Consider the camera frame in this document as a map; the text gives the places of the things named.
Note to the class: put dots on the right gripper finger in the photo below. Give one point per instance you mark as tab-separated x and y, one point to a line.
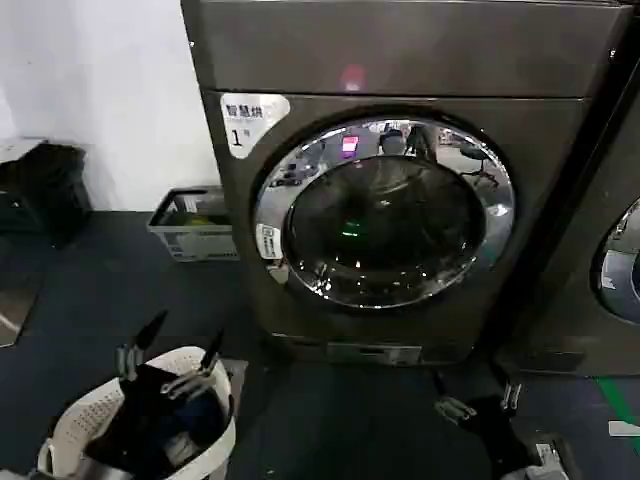
512	396
455	407

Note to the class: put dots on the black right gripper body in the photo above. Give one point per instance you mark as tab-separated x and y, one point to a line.
500	422

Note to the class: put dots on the grey dryer with number sticker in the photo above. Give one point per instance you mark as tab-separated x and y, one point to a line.
380	65

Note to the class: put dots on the round glass dryer door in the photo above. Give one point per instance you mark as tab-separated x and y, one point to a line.
622	280
385	215

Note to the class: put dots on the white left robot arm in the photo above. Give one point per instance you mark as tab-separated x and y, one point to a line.
102	471

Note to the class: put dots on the white perforated laundry basket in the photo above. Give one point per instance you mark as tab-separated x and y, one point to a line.
85	425

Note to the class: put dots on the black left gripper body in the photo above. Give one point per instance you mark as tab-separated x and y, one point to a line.
137	405

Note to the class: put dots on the grey plastic crate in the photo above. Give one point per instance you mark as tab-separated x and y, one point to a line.
200	240

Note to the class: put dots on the dark clothes pile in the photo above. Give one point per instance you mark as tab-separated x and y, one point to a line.
197	417

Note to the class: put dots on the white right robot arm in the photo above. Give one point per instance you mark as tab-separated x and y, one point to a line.
547	462

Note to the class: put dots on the flat metal floor plate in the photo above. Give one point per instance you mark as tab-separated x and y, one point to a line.
15	315

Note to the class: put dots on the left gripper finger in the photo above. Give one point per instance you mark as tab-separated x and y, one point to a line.
210	357
142	342

